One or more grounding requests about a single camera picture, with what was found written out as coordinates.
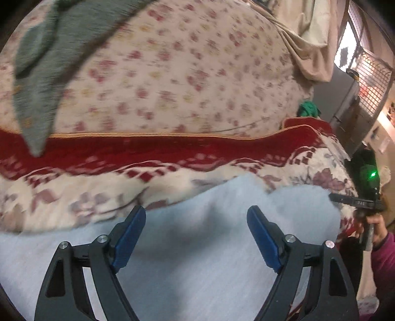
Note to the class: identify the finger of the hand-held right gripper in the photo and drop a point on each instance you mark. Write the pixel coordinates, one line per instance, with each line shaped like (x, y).
(345, 200)

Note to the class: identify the grey-green fleece cloth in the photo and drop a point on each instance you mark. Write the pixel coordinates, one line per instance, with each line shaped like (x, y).
(46, 64)

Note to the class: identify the light grey pants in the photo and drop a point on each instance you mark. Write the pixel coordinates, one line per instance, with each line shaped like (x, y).
(197, 262)

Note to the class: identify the red floral fleece blanket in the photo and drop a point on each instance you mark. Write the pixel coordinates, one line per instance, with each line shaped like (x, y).
(154, 151)

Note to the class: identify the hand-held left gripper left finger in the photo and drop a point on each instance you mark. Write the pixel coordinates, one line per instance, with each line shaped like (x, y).
(129, 237)

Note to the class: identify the beige curtain cloth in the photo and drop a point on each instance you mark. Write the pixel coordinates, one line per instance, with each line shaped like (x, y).
(311, 46)

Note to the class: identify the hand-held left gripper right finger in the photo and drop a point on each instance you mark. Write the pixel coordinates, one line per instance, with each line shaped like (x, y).
(264, 237)

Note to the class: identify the window with metal mesh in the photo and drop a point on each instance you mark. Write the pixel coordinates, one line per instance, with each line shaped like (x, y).
(370, 71)

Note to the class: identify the grey cabinet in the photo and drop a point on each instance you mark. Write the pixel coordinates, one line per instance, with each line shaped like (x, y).
(342, 98)

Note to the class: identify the green cloth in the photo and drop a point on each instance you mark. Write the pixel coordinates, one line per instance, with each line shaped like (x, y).
(308, 108)

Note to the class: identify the person's right forearm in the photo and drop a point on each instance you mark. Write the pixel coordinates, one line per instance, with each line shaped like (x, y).
(384, 268)

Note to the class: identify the beige floral quilt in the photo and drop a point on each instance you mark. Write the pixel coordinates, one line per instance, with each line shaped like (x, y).
(172, 71)

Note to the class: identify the person's right hand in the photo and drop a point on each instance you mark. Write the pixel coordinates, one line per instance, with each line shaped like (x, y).
(379, 225)

